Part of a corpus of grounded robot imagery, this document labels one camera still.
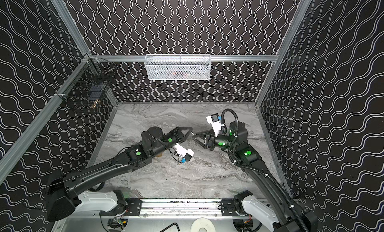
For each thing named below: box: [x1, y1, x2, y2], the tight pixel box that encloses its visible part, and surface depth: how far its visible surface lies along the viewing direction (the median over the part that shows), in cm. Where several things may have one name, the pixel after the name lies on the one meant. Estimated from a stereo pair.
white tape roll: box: [190, 217, 216, 232], surface depth 71 cm
